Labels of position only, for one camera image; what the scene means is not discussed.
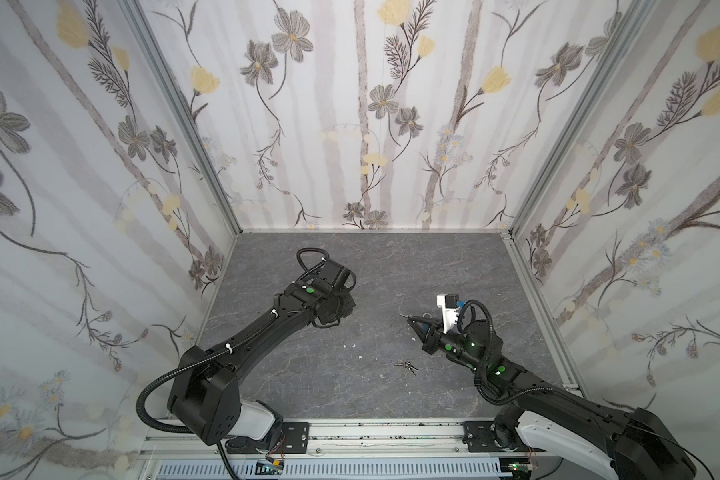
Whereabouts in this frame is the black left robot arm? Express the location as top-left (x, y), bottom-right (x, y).
top-left (168, 260), bottom-right (356, 449)

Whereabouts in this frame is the black corrugated cable hose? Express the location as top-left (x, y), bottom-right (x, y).
top-left (135, 326), bottom-right (277, 434)

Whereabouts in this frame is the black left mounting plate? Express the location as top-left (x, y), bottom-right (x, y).
top-left (274, 422), bottom-right (311, 455)

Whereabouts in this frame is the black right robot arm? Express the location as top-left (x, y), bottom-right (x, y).
top-left (406, 316), bottom-right (697, 479)

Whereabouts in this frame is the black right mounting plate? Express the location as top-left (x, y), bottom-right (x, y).
top-left (462, 420), bottom-right (501, 453)

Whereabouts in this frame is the dark key bunch right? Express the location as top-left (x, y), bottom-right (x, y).
top-left (395, 361), bottom-right (418, 376)

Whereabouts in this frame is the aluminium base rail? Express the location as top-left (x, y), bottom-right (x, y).
top-left (137, 417), bottom-right (625, 463)

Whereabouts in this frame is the black mounting plate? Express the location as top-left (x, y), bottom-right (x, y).
top-left (274, 422), bottom-right (311, 455)
top-left (462, 420), bottom-right (501, 453)

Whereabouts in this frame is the white slotted cable duct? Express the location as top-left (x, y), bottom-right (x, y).
top-left (155, 458), bottom-right (512, 480)

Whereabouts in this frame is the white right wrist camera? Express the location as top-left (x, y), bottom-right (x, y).
top-left (436, 294), bottom-right (463, 333)

